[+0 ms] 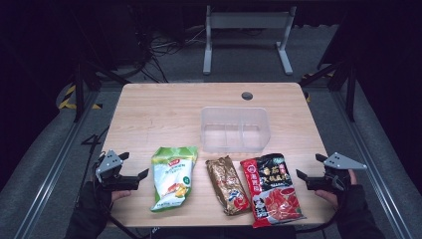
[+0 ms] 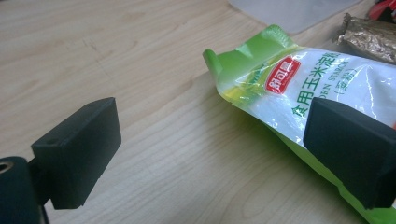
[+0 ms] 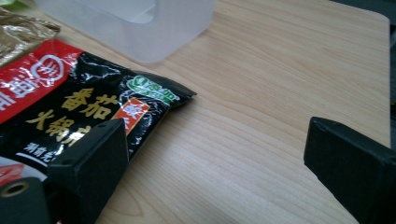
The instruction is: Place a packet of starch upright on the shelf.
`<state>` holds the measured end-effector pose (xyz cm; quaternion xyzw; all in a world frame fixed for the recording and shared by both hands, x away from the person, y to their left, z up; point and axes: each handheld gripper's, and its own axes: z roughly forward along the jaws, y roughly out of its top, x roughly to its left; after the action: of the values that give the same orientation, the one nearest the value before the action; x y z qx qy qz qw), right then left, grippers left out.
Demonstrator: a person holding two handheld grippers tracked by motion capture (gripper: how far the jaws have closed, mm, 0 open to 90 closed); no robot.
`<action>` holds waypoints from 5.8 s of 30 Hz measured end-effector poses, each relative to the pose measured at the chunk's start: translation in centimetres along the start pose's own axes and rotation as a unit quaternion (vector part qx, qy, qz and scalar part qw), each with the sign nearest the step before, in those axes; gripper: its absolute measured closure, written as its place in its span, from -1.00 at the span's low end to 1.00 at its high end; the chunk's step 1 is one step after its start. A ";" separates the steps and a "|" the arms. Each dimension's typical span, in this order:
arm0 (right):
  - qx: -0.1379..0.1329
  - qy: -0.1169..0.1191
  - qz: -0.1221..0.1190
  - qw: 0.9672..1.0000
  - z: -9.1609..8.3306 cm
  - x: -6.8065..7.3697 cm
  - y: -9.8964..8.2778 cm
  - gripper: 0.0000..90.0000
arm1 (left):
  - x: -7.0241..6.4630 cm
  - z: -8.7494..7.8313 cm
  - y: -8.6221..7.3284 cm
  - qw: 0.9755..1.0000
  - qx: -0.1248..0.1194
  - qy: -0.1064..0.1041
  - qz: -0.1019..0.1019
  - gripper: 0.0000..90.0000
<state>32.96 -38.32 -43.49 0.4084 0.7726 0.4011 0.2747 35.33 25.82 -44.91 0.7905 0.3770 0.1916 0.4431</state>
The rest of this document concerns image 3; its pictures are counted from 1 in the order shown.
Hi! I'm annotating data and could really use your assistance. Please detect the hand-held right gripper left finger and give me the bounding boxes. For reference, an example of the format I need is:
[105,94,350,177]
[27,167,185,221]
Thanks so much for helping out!
[43,118,130,224]

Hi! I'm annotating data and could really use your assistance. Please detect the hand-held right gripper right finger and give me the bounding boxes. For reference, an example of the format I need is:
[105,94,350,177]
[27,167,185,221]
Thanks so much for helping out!
[303,116,396,224]

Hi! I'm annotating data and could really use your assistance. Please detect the black and red seasoning packet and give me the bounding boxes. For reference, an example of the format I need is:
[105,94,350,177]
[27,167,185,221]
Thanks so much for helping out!
[0,38,198,188]

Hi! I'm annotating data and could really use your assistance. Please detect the gold brown foil packet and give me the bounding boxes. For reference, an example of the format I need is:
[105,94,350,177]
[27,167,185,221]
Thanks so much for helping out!
[0,7,61,68]

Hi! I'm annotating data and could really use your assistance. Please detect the translucent plastic container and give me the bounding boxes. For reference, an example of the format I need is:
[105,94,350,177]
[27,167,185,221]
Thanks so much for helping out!
[32,0,218,64]

